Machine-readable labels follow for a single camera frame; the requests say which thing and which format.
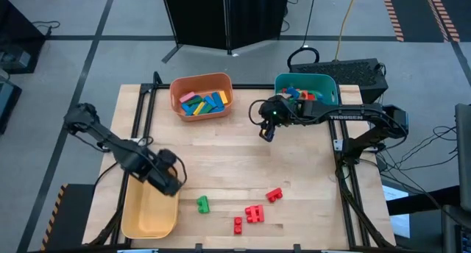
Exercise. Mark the yellow wooden block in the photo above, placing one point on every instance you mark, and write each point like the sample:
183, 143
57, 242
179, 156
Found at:
198, 108

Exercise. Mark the black folding partition screen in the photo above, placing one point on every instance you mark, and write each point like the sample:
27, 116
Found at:
224, 17

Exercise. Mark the teal wooden block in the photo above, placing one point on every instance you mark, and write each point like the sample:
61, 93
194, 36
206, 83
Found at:
206, 109

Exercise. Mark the yellow plastic bin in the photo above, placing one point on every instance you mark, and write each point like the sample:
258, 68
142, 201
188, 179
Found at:
147, 216

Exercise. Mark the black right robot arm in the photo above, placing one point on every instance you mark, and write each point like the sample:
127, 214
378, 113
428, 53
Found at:
349, 113

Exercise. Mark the long blue wooden bar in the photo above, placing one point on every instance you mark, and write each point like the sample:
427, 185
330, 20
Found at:
218, 99

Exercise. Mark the white paper sheet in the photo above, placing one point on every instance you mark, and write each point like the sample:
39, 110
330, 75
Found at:
397, 209

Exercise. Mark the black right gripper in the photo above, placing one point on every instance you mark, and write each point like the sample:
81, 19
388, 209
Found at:
283, 117

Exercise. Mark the red two-stud plastic brick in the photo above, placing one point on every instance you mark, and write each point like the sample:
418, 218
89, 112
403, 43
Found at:
259, 213
274, 195
238, 225
249, 214

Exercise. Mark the black aluminium table frame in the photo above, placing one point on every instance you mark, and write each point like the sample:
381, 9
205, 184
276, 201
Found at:
347, 194

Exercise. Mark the black mat with orange stripes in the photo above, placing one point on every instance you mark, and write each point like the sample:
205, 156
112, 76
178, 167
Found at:
412, 10
73, 216

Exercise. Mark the red wooden block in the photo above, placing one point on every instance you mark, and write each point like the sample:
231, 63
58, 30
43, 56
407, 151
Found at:
312, 96

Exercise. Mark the short blue block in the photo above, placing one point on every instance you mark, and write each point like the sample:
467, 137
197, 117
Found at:
189, 109

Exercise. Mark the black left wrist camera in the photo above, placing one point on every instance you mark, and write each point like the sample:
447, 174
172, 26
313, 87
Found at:
167, 159

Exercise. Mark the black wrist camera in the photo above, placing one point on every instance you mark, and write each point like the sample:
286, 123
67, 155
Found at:
167, 159
277, 104

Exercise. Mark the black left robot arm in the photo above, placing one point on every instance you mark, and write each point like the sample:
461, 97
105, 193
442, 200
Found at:
106, 139

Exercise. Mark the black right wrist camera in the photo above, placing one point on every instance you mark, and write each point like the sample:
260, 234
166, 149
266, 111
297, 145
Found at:
277, 104

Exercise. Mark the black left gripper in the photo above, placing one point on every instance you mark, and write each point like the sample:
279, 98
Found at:
158, 175

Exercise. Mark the orange plastic bin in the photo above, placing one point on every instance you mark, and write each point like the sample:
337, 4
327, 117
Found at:
221, 80

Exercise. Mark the black computer case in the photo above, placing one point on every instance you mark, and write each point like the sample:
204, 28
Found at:
349, 71

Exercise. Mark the teal plastic bin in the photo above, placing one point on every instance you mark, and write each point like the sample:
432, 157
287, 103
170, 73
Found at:
324, 82

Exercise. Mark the green plastic brick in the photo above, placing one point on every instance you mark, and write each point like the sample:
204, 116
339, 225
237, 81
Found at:
195, 100
203, 204

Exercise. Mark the pink wooden block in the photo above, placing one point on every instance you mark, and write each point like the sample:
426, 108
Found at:
187, 97

